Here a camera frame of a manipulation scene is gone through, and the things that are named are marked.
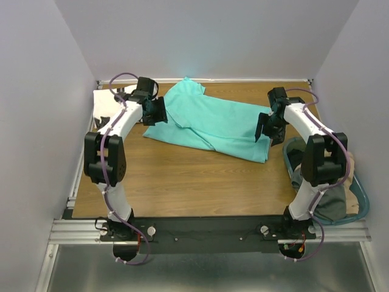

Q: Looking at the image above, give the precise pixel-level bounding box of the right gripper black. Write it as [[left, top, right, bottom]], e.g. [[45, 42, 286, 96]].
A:
[[254, 112, 287, 146]]

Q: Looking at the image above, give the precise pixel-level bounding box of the teal t shirt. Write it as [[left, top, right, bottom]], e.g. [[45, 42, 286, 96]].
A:
[[143, 78, 270, 163]]

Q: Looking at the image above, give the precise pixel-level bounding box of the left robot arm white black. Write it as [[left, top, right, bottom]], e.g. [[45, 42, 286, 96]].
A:
[[84, 77, 168, 241]]

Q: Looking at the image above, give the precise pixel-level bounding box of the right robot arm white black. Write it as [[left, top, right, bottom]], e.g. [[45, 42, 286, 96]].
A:
[[255, 87, 350, 238]]

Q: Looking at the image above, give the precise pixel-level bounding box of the teal plastic laundry basket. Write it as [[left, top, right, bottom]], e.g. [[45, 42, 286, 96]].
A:
[[283, 137, 370, 225]]

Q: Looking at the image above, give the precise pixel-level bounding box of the folded white printed t shirt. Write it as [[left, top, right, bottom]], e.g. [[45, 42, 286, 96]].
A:
[[93, 89, 122, 130]]

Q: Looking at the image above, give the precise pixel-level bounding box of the grey t shirt in basket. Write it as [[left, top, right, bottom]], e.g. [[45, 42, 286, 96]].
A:
[[289, 168, 346, 221]]

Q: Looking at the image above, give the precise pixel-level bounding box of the beige t shirt in basket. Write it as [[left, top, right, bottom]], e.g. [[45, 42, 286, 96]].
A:
[[296, 151, 361, 215]]

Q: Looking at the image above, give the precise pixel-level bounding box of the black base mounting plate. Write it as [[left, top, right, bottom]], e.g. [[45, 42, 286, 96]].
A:
[[95, 215, 316, 255]]

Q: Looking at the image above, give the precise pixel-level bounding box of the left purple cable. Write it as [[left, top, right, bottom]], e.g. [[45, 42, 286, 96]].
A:
[[100, 72, 151, 266]]

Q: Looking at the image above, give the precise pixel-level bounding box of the aluminium back rail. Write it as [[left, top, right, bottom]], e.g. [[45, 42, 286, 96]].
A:
[[96, 78, 313, 87]]

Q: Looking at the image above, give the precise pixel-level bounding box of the aluminium rail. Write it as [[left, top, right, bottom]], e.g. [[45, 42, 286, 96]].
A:
[[67, 117, 95, 209], [96, 78, 313, 87], [49, 220, 371, 245]]

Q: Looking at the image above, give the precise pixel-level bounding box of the aluminium left side rail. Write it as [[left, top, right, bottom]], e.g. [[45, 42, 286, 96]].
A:
[[67, 117, 95, 209]]

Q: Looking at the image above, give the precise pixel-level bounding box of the aluminium front rail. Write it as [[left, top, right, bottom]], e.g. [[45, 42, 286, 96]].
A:
[[49, 220, 371, 245]]

